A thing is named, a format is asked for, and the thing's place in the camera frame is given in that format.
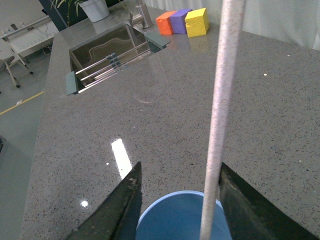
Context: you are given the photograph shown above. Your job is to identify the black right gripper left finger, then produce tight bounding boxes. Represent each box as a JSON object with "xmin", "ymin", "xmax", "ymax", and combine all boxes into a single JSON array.
[{"xmin": 67, "ymin": 161, "xmax": 142, "ymax": 240}]

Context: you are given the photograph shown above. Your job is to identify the white chair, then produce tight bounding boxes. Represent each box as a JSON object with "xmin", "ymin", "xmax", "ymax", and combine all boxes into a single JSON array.
[{"xmin": 0, "ymin": 38, "xmax": 34, "ymax": 88}]

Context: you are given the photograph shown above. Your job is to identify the stainless steel sink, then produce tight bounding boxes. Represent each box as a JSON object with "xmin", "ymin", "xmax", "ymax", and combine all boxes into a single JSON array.
[{"xmin": 68, "ymin": 20, "xmax": 158, "ymax": 92}]

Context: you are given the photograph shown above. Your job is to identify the purple foam cube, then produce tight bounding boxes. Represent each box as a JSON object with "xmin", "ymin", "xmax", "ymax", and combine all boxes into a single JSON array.
[{"xmin": 169, "ymin": 8, "xmax": 192, "ymax": 35}]

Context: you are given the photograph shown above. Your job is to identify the yellow foam cube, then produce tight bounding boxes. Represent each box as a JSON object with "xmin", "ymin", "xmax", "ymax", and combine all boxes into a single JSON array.
[{"xmin": 184, "ymin": 8, "xmax": 210, "ymax": 38}]

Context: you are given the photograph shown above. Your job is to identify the sink drying rack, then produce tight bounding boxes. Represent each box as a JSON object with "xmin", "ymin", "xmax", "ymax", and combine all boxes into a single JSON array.
[{"xmin": 65, "ymin": 32, "xmax": 171, "ymax": 96}]

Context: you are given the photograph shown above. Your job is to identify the white desk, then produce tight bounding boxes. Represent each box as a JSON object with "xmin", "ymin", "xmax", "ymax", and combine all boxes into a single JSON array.
[{"xmin": 0, "ymin": 15, "xmax": 59, "ymax": 66}]

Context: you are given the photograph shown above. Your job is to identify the blue plastic cup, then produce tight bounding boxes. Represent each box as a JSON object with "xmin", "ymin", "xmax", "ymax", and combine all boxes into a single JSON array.
[{"xmin": 135, "ymin": 190, "xmax": 233, "ymax": 240}]

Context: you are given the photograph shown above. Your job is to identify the white speckled chopstick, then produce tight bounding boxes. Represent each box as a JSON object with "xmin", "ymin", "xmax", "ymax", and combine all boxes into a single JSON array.
[{"xmin": 199, "ymin": 0, "xmax": 246, "ymax": 240}]

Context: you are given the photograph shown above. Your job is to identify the green plant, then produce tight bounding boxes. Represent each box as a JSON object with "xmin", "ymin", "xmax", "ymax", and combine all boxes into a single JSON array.
[{"xmin": 51, "ymin": 0, "xmax": 85, "ymax": 20}]

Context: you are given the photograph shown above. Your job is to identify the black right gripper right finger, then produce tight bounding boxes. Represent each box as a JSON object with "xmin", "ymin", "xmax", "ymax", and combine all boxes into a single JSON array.
[{"xmin": 219, "ymin": 163, "xmax": 318, "ymax": 240}]

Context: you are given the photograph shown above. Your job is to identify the orange foam cube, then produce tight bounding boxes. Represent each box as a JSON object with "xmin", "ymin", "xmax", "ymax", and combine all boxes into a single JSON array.
[{"xmin": 156, "ymin": 11, "xmax": 176, "ymax": 35}]

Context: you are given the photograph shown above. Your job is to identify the white plant pot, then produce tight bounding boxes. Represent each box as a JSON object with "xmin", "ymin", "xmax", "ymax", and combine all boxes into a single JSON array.
[{"xmin": 78, "ymin": 0, "xmax": 110, "ymax": 23}]

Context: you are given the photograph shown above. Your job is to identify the steel faucet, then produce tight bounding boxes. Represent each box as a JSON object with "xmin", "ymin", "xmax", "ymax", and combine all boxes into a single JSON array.
[{"xmin": 129, "ymin": 0, "xmax": 154, "ymax": 30}]

